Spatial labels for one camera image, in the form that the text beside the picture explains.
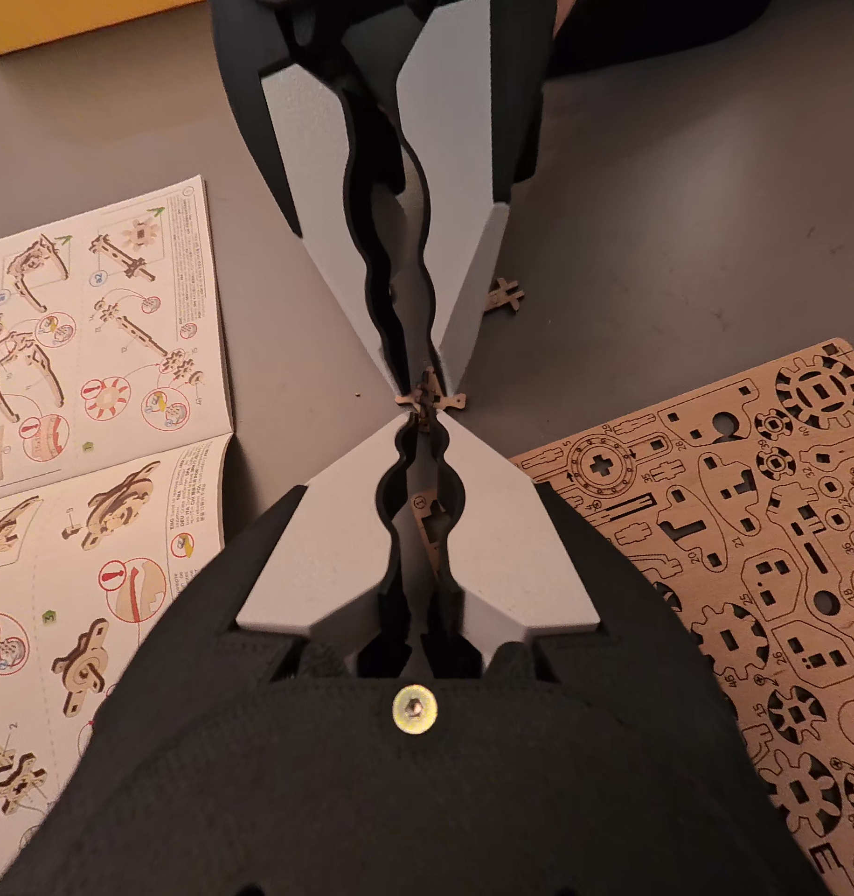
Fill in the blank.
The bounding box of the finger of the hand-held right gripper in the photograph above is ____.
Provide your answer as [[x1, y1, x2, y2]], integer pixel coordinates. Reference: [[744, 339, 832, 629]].
[[257, 62, 412, 396], [395, 2, 512, 399]]

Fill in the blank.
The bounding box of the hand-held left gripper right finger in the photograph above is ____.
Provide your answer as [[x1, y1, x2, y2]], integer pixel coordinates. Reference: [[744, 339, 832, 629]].
[[429, 412, 604, 671]]

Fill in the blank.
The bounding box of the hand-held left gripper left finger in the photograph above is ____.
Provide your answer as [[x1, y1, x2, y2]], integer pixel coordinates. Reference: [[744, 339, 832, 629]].
[[235, 412, 418, 678]]

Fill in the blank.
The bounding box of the long wooden axle part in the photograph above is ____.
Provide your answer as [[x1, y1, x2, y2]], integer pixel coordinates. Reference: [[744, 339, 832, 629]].
[[406, 409, 458, 578]]

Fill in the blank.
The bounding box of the small wooden key-shaped part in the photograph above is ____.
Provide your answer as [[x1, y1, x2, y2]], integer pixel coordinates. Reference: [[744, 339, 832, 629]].
[[483, 277, 526, 315]]

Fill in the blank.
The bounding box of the small wooden cross part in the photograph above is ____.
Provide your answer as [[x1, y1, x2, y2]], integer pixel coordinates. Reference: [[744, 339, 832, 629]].
[[395, 367, 468, 428]]

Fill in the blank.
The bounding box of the laser-cut wooden parts sheet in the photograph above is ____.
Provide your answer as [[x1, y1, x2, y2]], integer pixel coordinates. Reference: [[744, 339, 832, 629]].
[[511, 338, 854, 896]]

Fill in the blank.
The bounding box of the yellow plastic bin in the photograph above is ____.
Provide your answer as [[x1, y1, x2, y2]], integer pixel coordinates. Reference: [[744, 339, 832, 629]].
[[0, 0, 191, 60]]

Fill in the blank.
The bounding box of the black cushion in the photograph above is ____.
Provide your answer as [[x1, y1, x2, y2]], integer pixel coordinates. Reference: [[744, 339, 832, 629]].
[[547, 0, 772, 78]]

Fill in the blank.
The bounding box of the open instruction booklet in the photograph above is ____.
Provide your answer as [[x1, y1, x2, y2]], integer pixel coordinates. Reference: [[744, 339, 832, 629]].
[[0, 175, 235, 870]]

